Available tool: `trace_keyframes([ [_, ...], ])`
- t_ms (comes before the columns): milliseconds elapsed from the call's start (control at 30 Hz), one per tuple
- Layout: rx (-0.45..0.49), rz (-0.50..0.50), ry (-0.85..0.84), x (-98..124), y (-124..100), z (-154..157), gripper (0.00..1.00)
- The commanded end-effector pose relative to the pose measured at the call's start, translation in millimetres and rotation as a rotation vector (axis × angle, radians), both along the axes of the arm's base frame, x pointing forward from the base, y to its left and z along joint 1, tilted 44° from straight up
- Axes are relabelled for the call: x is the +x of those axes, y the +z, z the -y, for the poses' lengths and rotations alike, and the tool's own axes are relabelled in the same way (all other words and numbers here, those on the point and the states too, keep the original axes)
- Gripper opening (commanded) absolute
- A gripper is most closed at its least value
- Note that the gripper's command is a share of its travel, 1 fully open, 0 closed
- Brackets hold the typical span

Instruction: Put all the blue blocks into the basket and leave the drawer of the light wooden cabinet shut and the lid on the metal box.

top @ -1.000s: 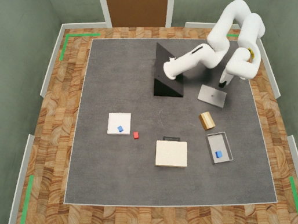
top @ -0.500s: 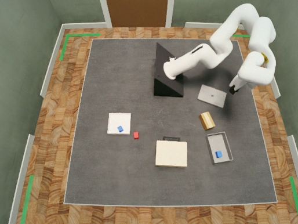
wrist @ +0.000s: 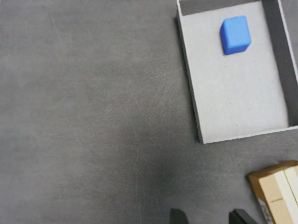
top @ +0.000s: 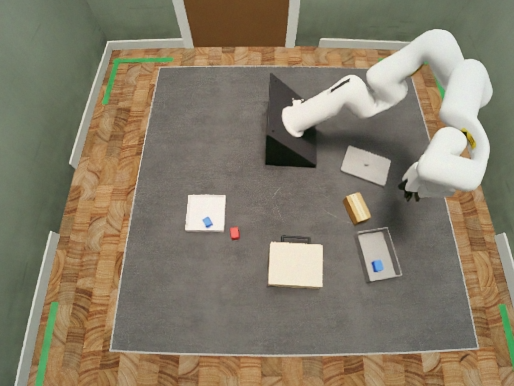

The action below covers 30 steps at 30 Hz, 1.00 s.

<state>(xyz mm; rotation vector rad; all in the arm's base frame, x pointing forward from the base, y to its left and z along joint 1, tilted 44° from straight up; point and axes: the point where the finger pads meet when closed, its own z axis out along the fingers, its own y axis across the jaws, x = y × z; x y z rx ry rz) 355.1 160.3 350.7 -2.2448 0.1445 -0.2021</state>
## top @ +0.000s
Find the brown cardboard box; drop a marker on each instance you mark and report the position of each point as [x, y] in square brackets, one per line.
[356, 208]

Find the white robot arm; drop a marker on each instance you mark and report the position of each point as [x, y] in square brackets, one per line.
[441, 167]

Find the small red block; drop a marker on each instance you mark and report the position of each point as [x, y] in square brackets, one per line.
[234, 233]

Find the small blue block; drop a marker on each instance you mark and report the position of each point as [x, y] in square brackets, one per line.
[377, 265]
[207, 222]

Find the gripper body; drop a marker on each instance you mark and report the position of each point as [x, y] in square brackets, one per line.
[413, 180]

